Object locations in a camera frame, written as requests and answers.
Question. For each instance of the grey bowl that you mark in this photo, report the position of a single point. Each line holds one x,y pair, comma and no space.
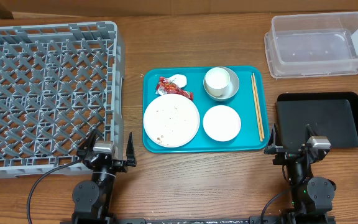
232,89

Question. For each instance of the white cup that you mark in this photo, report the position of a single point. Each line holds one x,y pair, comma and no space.
217,80

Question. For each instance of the teal serving tray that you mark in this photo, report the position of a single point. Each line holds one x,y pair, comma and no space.
248,138

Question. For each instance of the small pink bowl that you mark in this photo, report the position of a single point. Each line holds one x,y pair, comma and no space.
221,123

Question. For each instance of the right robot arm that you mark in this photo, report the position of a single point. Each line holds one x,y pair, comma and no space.
311,197

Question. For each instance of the large white plate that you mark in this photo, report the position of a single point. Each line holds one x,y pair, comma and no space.
171,120

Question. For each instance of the left wooden chopstick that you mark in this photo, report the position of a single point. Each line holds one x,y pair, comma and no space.
256,103

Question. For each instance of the red snack wrapper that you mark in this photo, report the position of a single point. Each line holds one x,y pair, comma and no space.
164,86

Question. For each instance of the white tissue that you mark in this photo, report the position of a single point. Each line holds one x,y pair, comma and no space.
178,79

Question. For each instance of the clear plastic bin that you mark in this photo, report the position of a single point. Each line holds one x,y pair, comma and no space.
312,45

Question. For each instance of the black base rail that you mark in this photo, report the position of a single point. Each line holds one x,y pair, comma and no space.
250,220

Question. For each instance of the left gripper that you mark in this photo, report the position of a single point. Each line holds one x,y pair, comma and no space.
123,165

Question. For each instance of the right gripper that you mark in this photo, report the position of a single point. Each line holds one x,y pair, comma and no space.
294,152

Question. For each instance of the black plastic tray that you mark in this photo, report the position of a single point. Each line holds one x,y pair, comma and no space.
332,114

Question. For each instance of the wooden chopstick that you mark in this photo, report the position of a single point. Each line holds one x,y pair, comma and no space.
256,103
259,110

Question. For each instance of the grey plastic dish rack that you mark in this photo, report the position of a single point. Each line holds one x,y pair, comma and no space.
58,82

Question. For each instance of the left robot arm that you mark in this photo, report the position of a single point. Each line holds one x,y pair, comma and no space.
92,197

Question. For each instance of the right wooden chopstick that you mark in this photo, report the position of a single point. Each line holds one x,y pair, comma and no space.
259,110

